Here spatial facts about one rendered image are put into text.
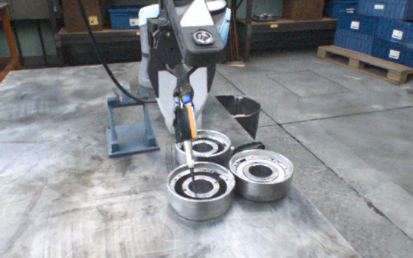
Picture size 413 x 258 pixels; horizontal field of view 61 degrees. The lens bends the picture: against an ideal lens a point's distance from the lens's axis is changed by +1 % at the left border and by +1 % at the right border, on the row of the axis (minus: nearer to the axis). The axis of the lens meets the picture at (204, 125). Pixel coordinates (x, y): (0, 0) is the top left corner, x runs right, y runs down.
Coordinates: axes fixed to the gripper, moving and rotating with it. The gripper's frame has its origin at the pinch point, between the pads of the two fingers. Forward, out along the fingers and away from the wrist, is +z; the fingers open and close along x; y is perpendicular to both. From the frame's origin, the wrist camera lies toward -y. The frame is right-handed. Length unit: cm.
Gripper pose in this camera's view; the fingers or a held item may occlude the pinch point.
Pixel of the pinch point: (183, 118)
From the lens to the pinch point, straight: 51.8
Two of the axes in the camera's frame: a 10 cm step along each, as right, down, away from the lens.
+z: 0.0, 9.0, 4.4
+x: -9.6, 1.3, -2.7
